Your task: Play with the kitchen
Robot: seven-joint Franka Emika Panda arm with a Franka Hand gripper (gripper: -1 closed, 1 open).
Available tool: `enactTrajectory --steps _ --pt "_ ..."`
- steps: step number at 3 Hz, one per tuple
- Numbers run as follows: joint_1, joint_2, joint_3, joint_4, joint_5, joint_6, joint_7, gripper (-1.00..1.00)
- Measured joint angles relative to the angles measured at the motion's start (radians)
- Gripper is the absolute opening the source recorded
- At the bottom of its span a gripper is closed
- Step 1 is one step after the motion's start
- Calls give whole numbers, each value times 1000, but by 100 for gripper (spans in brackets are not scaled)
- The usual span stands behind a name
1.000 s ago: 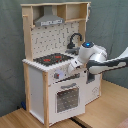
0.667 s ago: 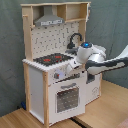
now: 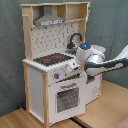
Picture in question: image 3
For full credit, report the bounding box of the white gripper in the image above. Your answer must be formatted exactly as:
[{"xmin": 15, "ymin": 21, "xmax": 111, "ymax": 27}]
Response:
[{"xmin": 65, "ymin": 61, "xmax": 83, "ymax": 77}]

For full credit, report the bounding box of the white oven door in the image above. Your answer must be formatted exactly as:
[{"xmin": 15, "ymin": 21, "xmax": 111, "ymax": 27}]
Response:
[{"xmin": 49, "ymin": 78, "xmax": 85, "ymax": 124}]

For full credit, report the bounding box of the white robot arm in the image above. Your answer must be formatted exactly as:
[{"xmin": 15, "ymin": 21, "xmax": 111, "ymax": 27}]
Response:
[{"xmin": 66, "ymin": 43, "xmax": 128, "ymax": 76}]

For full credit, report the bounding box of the wooden toy kitchen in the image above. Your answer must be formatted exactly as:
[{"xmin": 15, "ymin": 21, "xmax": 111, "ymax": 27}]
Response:
[{"xmin": 22, "ymin": 2, "xmax": 102, "ymax": 128}]

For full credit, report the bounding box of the grey toy sink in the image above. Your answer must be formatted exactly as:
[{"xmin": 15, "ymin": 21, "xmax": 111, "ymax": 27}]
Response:
[{"xmin": 65, "ymin": 46, "xmax": 96, "ymax": 56}]

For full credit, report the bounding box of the grey ice dispenser panel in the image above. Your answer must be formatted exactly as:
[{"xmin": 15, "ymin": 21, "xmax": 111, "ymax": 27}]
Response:
[{"xmin": 86, "ymin": 75, "xmax": 95, "ymax": 84}]

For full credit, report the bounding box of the black toy stovetop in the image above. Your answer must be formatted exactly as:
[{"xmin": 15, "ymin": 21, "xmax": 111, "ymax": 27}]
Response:
[{"xmin": 34, "ymin": 53, "xmax": 71, "ymax": 66}]

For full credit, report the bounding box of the black toy faucet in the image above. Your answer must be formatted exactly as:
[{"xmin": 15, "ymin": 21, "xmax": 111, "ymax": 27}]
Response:
[{"xmin": 66, "ymin": 32, "xmax": 83, "ymax": 50}]

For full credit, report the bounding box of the grey range hood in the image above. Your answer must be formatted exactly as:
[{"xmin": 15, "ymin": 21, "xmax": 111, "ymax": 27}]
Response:
[{"xmin": 35, "ymin": 5, "xmax": 64, "ymax": 27}]

